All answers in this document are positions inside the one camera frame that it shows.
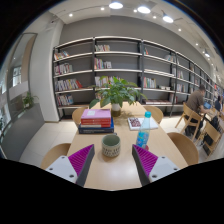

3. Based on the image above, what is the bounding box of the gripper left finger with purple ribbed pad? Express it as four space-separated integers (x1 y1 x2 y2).
46 144 95 187

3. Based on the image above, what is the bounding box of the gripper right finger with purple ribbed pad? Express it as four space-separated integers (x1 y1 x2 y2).
132 145 179 186

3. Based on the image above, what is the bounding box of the clear water bottle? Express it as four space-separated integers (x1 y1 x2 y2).
136 111 151 148

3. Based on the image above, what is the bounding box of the wooden chair near left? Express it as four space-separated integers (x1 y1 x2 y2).
40 143 70 169

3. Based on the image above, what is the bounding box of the dark blue bottom book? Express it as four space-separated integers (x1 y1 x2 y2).
78 119 114 134

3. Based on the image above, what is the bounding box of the wooden chair near right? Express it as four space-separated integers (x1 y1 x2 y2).
168 132 199 165

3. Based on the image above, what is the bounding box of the green speckled ceramic cup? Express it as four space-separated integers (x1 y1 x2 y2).
102 134 121 157

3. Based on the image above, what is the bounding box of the white book with patterned cover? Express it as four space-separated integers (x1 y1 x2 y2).
127 117 158 131

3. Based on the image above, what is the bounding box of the wooden chair far right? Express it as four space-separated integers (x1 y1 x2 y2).
145 105 163 123

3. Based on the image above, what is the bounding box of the wooden chair far left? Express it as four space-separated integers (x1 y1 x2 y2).
72 107 85 125

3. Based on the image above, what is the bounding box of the red middle book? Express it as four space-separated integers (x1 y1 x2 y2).
81 118 111 127

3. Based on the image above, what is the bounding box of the pink top book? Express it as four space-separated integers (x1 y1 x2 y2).
81 109 111 119

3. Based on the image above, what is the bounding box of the seated man in brown shirt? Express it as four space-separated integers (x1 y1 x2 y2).
185 84 209 136

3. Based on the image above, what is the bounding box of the wooden chair under seated man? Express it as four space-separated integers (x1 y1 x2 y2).
180 104 201 140

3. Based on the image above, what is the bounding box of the wooden chair with black bag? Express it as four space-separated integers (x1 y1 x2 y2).
201 122 221 156

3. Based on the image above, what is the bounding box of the small potted plant by window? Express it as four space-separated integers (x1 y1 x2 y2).
22 92 35 109

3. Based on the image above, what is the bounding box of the open laptop on far table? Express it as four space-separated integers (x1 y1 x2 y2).
204 102 212 109

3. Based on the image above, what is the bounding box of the potted green plant, white pot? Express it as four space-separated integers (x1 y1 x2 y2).
89 77 146 117

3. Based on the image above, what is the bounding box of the large grey wall bookshelf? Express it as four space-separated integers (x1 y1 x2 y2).
53 36 223 118

